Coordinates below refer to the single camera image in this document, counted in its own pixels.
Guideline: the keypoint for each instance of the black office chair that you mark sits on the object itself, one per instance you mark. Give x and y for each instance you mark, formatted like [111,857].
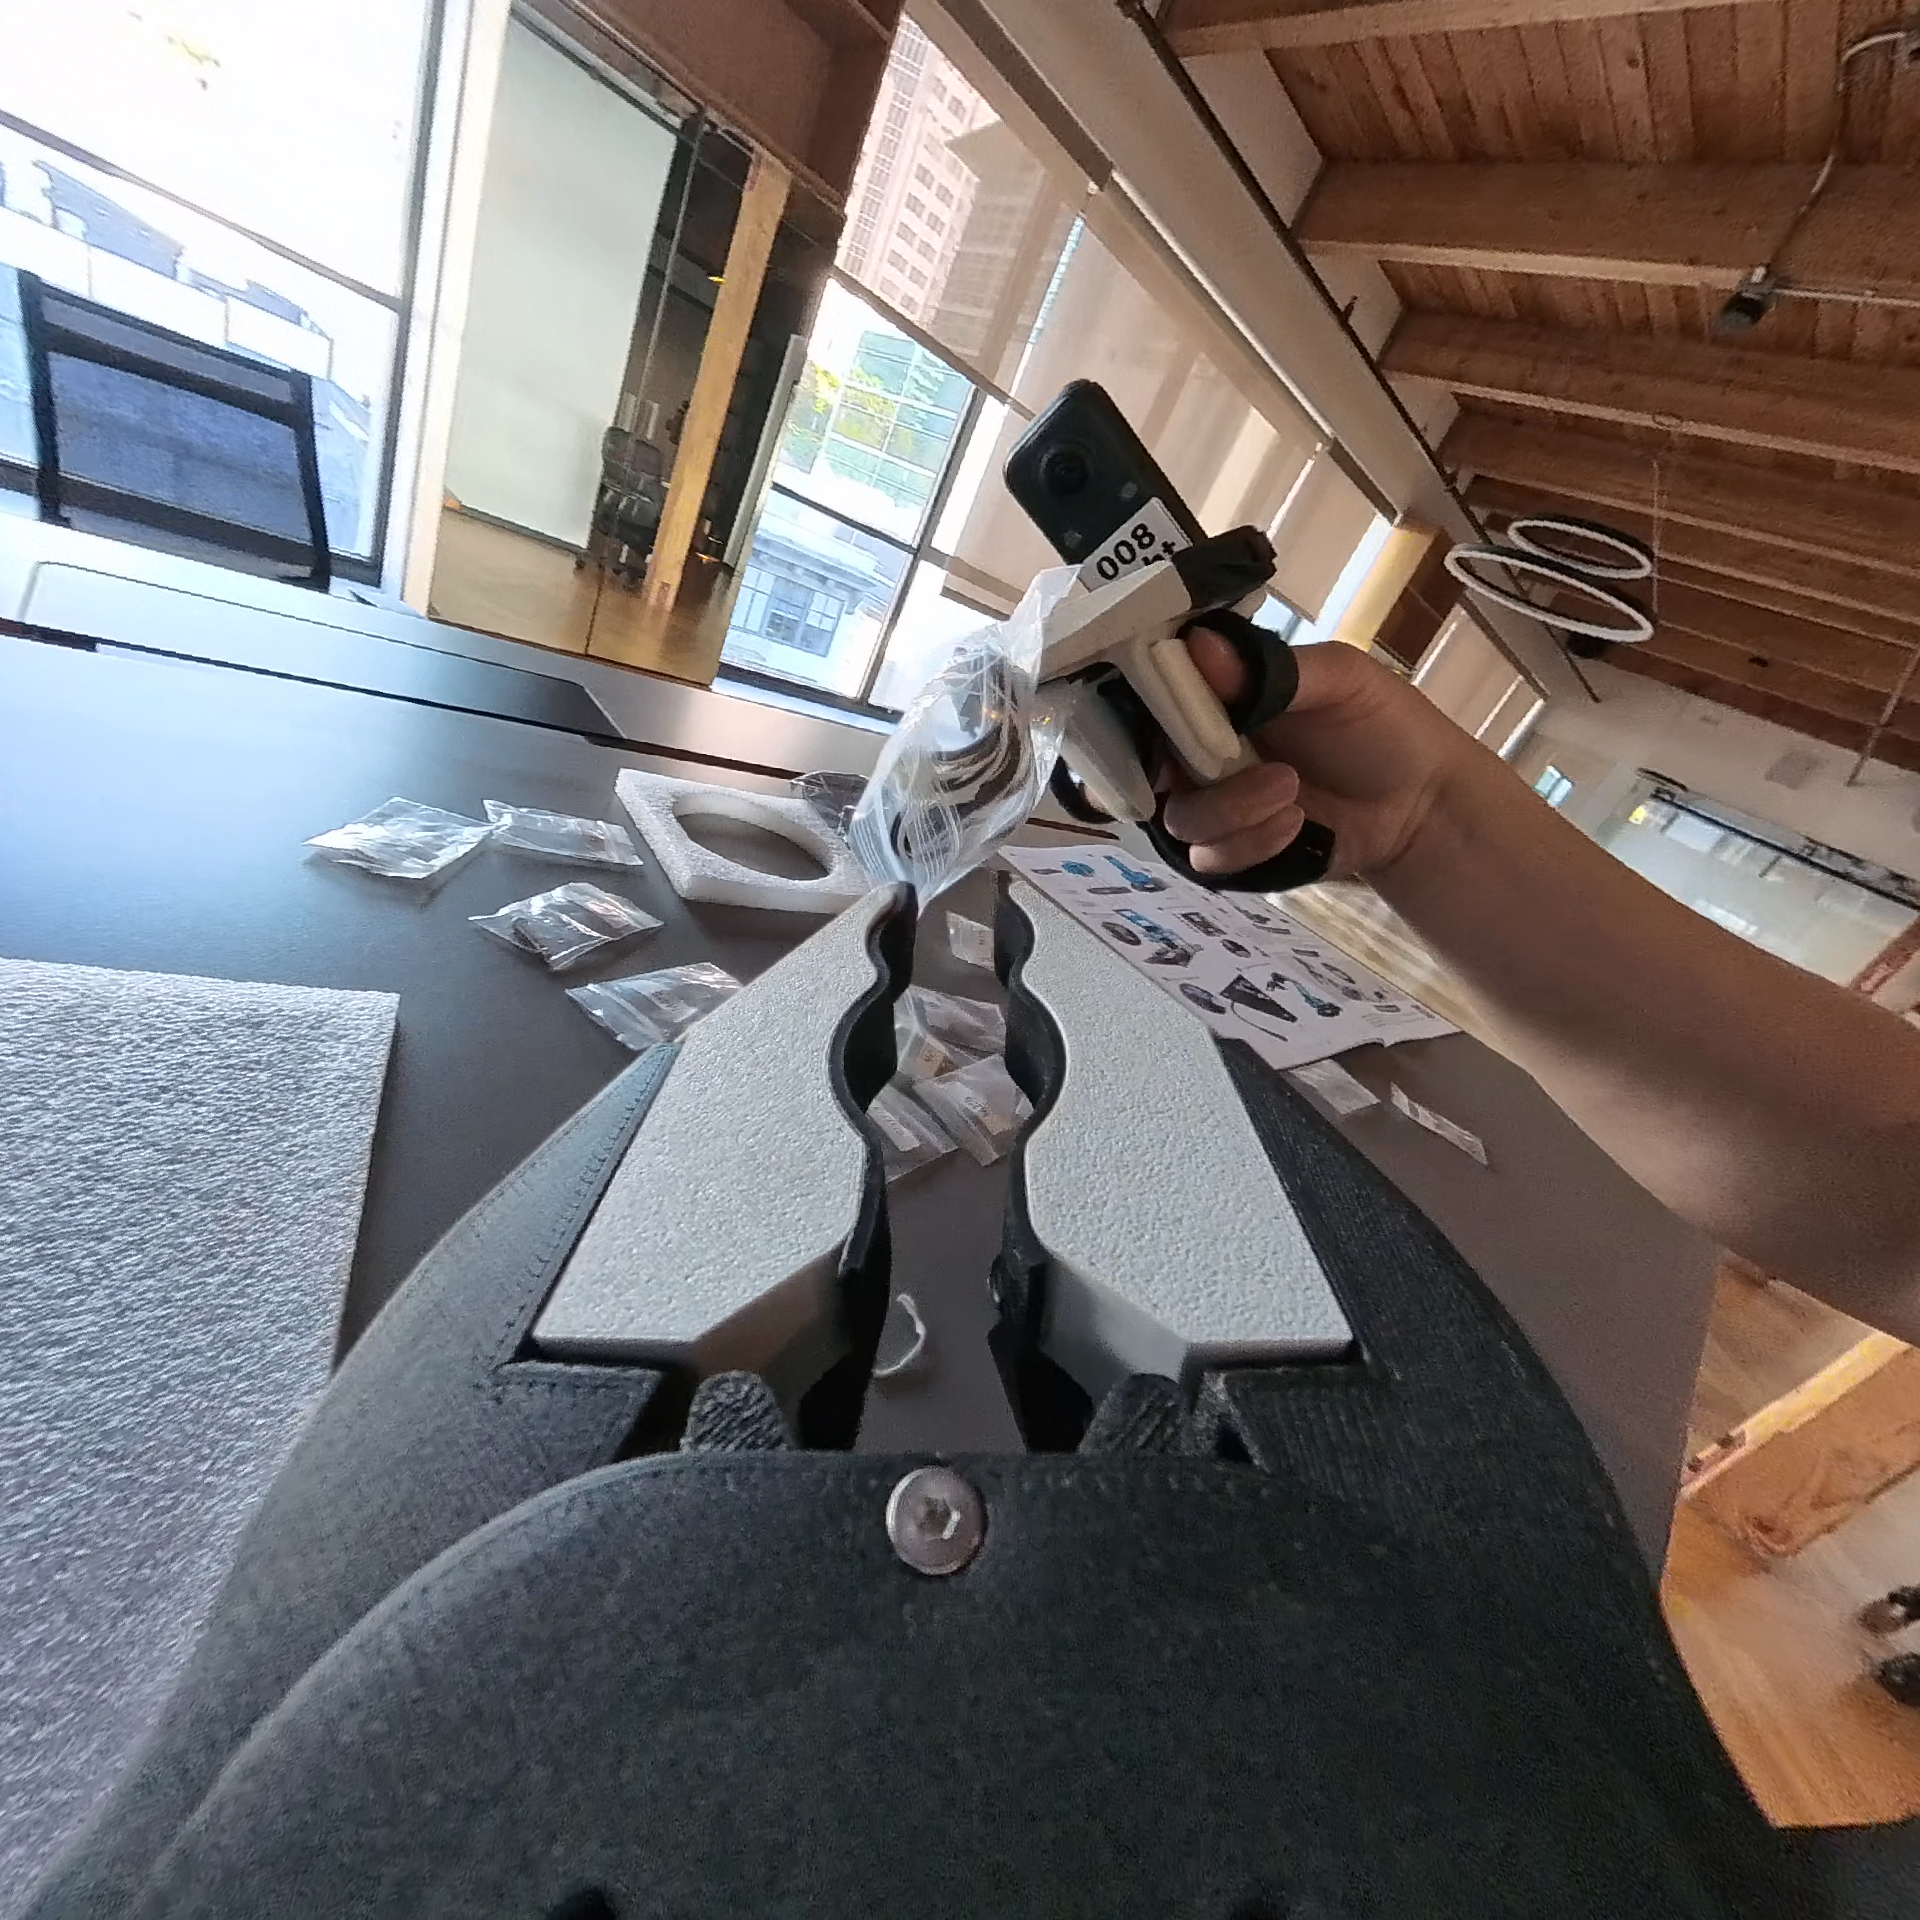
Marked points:
[626,504]

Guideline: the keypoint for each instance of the person's right forearm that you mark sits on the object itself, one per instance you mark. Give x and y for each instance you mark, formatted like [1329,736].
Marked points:
[1681,1034]

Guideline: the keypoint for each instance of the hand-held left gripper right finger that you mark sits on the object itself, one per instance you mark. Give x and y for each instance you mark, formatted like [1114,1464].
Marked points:
[1184,1202]

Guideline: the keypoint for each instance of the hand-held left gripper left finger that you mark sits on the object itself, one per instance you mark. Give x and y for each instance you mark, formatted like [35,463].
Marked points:
[705,1202]

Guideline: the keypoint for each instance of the white foam sheet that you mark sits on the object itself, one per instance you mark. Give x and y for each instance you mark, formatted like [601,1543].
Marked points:
[182,1202]

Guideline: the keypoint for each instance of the black frame chair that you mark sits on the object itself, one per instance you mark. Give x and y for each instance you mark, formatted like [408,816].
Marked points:
[164,434]

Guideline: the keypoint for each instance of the dark grey desk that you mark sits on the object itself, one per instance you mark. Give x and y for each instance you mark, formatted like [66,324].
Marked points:
[224,750]

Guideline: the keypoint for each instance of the white foam frame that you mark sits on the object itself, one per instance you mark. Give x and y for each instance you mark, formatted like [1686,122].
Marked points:
[662,842]

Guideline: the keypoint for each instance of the pile of clear screw bags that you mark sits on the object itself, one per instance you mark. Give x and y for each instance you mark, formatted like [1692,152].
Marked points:
[645,1004]

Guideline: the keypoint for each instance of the curved white plastic scrap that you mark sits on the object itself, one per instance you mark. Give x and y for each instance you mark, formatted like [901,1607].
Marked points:
[915,1326]

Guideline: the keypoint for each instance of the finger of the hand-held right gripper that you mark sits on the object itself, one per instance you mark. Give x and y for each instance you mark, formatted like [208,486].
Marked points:
[1058,600]
[1118,630]

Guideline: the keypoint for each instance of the printed instruction sheet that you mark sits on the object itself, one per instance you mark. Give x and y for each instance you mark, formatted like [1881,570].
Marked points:
[1244,974]

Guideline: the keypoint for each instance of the black chair base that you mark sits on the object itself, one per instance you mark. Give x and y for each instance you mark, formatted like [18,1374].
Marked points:
[1894,1643]

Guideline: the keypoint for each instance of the person's right hand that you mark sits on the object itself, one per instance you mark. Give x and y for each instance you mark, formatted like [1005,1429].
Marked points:
[1381,764]

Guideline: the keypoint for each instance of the dark shiny plastic bag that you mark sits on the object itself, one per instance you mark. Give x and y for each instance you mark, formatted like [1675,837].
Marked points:
[831,803]

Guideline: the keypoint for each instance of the dark office desk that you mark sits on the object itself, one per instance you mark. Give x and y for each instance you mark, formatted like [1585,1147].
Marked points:
[376,660]

